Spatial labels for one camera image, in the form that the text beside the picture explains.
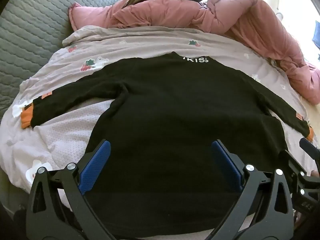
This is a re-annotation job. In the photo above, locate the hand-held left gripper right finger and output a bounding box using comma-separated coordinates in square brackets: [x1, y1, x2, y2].
[211, 139, 294, 240]

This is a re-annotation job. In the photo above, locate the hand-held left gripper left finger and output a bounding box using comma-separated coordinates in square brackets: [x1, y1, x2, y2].
[26, 140, 119, 240]

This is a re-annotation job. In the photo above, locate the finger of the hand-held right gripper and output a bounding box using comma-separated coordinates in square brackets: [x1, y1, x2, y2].
[299, 137, 320, 159]
[282, 149, 308, 180]

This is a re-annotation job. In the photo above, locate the black sweater with orange cuffs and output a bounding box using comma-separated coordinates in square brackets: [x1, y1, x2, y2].
[20, 51, 314, 240]

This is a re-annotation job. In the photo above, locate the printed beige blanket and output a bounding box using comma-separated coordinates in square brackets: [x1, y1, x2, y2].
[0, 26, 320, 230]

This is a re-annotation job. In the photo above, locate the grey quilted cushion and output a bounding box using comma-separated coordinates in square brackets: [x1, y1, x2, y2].
[0, 0, 130, 108]

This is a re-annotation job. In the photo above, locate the pink quilt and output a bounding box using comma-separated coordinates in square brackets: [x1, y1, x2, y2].
[69, 0, 320, 105]

